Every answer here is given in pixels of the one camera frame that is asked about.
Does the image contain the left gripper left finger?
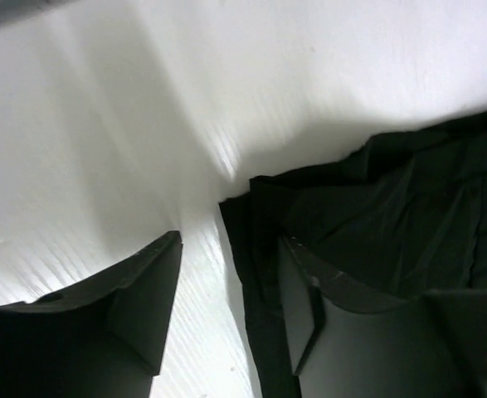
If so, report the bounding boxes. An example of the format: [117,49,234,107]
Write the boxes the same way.
[0,231,183,397]

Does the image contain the black trousers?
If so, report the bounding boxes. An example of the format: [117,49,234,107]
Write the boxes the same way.
[220,110,487,397]

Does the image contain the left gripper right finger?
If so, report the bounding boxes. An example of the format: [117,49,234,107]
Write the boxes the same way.
[278,237,487,397]

